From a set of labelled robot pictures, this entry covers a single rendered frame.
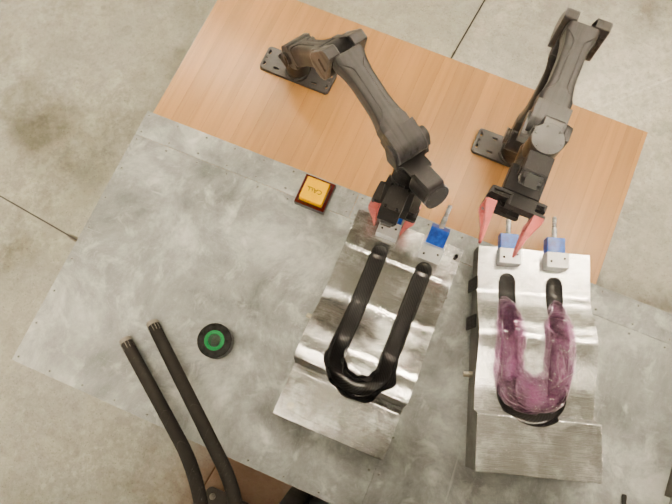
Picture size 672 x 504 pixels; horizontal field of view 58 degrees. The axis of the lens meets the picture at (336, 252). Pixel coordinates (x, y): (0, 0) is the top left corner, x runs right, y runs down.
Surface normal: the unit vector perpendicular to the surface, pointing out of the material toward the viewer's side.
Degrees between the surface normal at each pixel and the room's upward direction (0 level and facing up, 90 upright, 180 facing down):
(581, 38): 1
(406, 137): 9
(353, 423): 0
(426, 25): 0
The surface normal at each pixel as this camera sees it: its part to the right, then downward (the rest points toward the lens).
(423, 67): -0.01, -0.25
